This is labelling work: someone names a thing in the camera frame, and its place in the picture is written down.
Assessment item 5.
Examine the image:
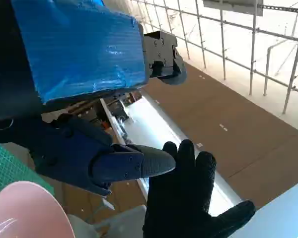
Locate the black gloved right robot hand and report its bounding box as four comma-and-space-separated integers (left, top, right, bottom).
143, 138, 256, 238

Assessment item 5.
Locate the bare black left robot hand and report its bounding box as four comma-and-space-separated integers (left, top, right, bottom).
0, 0, 187, 196

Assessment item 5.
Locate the pink bowl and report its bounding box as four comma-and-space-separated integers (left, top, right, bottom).
0, 180, 75, 238

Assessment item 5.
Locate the white metal beam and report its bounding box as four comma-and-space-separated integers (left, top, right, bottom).
99, 95, 241, 219

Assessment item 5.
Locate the green cutting mat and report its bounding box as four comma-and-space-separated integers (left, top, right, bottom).
0, 142, 55, 201

